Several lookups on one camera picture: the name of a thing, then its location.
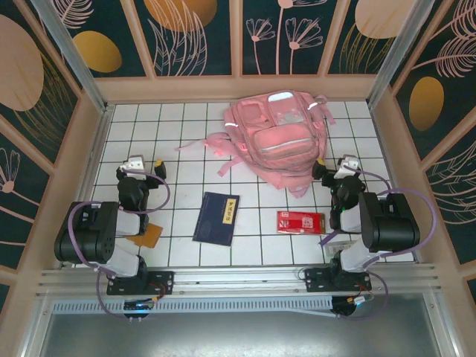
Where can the pink backpack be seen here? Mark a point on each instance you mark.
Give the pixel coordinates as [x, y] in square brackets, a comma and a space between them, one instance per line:
[282, 141]

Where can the brown leather wallet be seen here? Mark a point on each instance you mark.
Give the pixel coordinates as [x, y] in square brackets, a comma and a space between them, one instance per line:
[150, 236]

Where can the purple pen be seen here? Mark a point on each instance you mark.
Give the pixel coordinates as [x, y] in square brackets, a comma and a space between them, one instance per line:
[327, 239]

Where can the red packet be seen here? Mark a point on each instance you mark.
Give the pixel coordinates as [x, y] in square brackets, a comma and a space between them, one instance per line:
[297, 223]

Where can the small white labelled box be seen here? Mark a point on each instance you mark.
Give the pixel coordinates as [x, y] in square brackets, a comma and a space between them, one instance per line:
[338, 247]

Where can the dark blue book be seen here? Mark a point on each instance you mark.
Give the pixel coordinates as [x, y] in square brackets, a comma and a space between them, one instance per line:
[213, 223]

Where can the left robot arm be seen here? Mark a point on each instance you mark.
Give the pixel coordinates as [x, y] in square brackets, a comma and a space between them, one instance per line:
[89, 230]

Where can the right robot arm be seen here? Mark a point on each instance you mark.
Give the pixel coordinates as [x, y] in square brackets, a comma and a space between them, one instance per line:
[394, 223]

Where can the small controller board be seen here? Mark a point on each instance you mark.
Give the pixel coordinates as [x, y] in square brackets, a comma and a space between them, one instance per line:
[137, 305]
[353, 301]

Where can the grey metal sheet panel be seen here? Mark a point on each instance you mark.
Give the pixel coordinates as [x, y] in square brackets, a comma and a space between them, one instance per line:
[238, 334]

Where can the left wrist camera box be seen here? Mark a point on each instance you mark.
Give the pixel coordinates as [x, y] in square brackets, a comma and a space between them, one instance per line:
[134, 163]

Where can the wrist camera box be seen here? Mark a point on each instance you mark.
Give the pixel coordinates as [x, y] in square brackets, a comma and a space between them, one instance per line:
[134, 163]
[347, 163]

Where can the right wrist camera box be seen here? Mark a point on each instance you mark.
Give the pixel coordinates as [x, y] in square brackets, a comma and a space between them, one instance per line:
[347, 163]

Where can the aluminium side rail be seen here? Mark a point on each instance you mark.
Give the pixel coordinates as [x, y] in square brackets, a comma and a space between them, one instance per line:
[93, 160]

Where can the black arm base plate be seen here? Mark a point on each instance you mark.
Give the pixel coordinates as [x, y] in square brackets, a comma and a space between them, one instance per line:
[316, 284]
[119, 288]

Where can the aluminium mounting rail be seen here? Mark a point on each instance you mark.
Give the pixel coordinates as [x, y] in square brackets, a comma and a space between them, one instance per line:
[241, 279]

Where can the aluminium frame post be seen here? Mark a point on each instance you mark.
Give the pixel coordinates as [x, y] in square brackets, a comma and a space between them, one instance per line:
[395, 56]
[79, 63]

